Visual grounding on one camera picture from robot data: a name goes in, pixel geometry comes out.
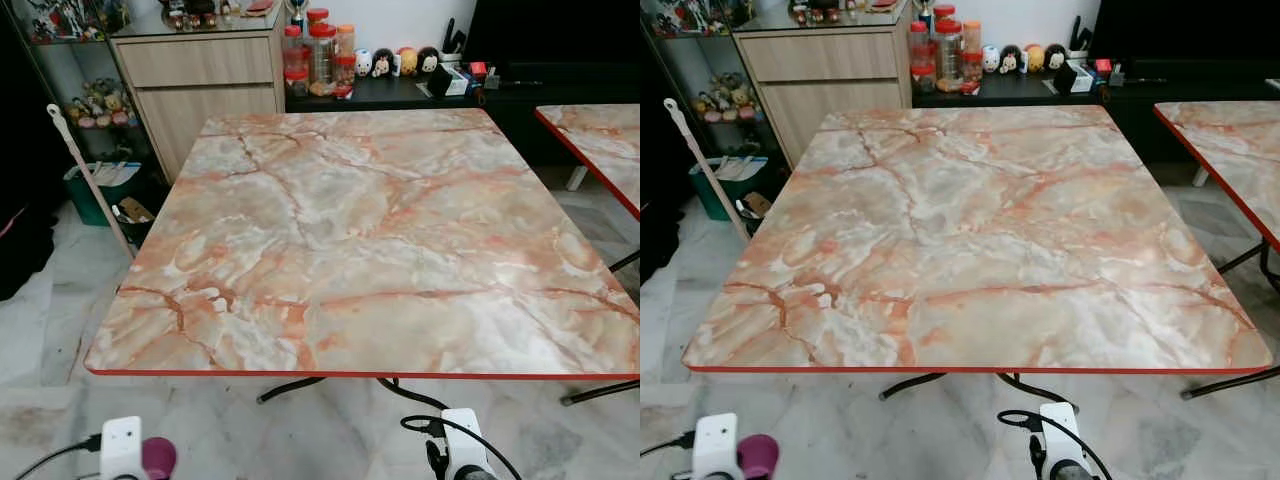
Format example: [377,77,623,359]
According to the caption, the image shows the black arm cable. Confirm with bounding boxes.
[997,409,1113,480]
[640,430,697,459]
[12,434,104,480]
[400,414,523,480]

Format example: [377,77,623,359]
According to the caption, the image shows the black television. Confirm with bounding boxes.
[1088,0,1280,84]
[463,0,641,87]

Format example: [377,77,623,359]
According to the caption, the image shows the black cloth bag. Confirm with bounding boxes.
[0,195,59,302]
[640,188,683,287]

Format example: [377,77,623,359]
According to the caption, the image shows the slim red lid jar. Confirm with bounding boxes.
[908,20,934,94]
[282,25,308,97]

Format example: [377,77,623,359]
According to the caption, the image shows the white mop handle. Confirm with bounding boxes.
[665,97,752,243]
[46,103,136,260]

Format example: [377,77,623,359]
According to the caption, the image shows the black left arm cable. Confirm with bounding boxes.
[640,430,697,459]
[12,434,104,480]

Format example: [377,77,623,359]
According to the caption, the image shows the small black bin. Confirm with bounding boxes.
[112,198,159,248]
[735,191,778,237]

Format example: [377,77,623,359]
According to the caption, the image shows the white and black box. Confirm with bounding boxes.
[430,62,472,99]
[1054,58,1097,95]

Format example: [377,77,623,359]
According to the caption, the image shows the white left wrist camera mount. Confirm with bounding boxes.
[100,416,149,480]
[693,412,743,480]

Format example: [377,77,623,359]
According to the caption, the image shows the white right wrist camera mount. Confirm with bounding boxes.
[1038,402,1087,473]
[441,408,490,480]

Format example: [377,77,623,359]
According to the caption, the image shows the maroon cup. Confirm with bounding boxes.
[142,436,178,480]
[737,434,780,480]

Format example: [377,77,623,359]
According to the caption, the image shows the glass display shelf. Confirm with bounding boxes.
[0,0,153,193]
[640,0,791,191]

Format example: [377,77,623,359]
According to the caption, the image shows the large marble pattern table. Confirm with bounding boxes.
[84,108,641,412]
[682,104,1280,409]

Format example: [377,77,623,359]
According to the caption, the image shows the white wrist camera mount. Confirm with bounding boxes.
[100,416,149,480]
[1038,402,1087,473]
[693,412,743,480]
[441,408,490,480]

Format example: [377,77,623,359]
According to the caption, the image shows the light wooden drawer cabinet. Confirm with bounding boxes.
[108,10,288,184]
[732,5,913,169]

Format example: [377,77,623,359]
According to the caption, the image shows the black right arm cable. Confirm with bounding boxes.
[997,409,1113,480]
[400,414,523,480]

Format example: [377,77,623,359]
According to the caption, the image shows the green storage bin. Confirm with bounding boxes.
[64,160,142,228]
[689,155,770,222]

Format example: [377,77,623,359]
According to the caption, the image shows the large red lid jar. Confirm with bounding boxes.
[307,23,339,97]
[933,18,965,94]

